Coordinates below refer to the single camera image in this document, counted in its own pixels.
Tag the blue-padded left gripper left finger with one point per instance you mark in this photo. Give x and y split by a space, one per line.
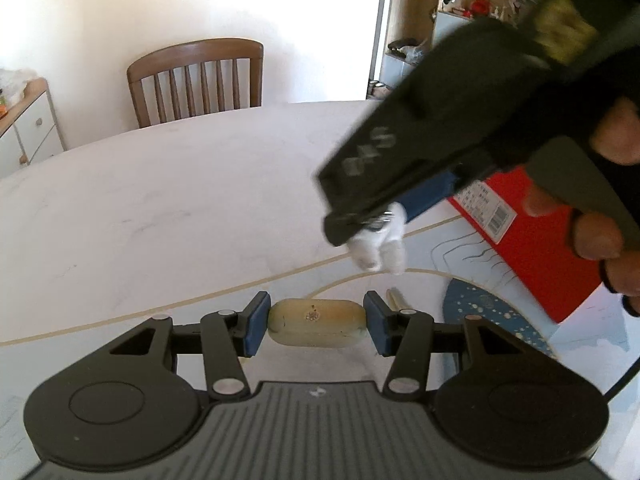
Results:
226 337

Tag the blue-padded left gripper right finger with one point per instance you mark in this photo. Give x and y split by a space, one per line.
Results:
406 336

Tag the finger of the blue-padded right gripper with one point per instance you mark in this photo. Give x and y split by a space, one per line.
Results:
428 194

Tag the white plush tooth badge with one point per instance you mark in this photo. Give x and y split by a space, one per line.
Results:
379 246

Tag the beige oval plush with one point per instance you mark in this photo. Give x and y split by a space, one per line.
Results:
317 323

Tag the right hand black glove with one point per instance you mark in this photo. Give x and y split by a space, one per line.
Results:
599 177

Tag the red cardboard shoe box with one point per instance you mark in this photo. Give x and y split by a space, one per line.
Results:
536 249

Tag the brown wooden chair far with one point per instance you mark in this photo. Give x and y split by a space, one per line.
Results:
196 78

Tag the white drawer sideboard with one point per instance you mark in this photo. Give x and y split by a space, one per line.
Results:
29 130

